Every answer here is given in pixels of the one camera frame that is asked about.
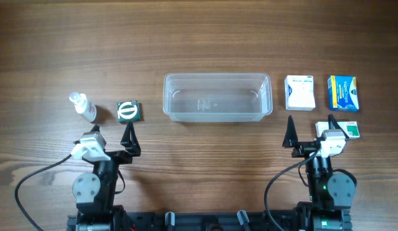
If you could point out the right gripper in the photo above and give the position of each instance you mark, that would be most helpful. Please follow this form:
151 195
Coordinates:
308 149

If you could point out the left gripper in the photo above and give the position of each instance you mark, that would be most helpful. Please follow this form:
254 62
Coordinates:
116 154

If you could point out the green square box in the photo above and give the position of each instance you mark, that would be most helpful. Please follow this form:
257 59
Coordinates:
128 111

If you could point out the white green medicine box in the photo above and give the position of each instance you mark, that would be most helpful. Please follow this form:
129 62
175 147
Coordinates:
349 127

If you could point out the white spray bottle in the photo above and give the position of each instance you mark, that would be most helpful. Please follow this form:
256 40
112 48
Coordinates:
83 106

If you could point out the blue VapoDrops box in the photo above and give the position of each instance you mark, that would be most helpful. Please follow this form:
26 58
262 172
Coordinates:
343 94

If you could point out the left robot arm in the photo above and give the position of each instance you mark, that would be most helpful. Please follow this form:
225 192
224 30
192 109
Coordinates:
95 191

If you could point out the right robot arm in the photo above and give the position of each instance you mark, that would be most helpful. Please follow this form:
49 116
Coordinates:
331 190

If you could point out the clear plastic container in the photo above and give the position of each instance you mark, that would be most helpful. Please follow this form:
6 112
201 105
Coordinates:
217 97

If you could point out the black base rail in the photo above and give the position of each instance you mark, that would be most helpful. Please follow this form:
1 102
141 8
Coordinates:
257 221

